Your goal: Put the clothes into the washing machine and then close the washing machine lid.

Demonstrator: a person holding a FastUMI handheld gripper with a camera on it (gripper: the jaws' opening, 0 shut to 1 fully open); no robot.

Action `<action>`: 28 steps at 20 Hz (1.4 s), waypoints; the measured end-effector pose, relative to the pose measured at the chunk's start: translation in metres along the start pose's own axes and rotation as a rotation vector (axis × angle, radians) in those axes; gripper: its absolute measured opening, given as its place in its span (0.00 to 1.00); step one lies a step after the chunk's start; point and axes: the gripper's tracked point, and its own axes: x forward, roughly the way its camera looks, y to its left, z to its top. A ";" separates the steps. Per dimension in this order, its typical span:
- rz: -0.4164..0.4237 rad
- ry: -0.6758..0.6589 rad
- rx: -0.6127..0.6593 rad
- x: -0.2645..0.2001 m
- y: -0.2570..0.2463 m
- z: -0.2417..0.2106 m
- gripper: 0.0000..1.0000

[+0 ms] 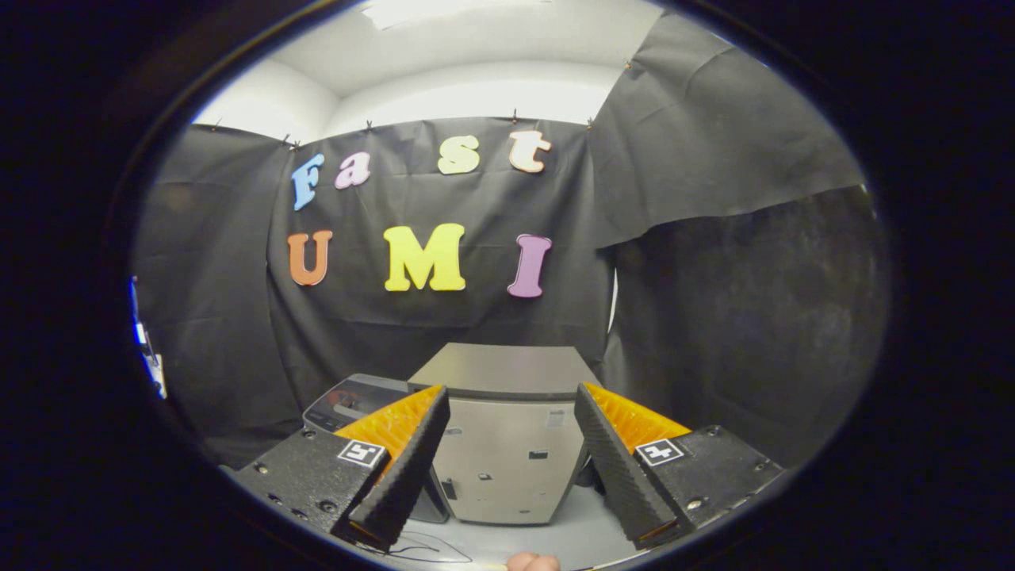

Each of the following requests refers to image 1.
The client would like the grey metal cabinet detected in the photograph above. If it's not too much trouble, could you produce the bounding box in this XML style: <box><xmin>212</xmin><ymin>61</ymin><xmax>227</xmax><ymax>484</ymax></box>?
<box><xmin>406</xmin><ymin>342</ymin><xmax>604</xmax><ymax>527</ymax></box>

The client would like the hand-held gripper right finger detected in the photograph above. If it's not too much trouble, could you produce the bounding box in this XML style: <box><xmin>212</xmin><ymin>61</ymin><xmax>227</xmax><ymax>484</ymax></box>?
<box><xmin>574</xmin><ymin>381</ymin><xmax>786</xmax><ymax>551</ymax></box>

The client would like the thin black cable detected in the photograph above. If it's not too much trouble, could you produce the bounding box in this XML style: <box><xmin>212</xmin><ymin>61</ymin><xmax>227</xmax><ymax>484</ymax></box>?
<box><xmin>353</xmin><ymin>530</ymin><xmax>475</xmax><ymax>565</ymax></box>

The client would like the dark grey washing machine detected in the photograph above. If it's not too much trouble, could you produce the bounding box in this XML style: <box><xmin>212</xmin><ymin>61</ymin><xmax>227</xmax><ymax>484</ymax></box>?
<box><xmin>302</xmin><ymin>373</ymin><xmax>454</xmax><ymax>525</ymax></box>

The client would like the black backdrop cloth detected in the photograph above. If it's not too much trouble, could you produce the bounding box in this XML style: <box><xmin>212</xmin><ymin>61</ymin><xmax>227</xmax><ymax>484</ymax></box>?
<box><xmin>129</xmin><ymin>12</ymin><xmax>891</xmax><ymax>470</ymax></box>

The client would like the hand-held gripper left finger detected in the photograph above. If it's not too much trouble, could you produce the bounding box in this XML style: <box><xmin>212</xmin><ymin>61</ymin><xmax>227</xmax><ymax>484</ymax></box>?
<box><xmin>233</xmin><ymin>384</ymin><xmax>451</xmax><ymax>551</ymax></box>

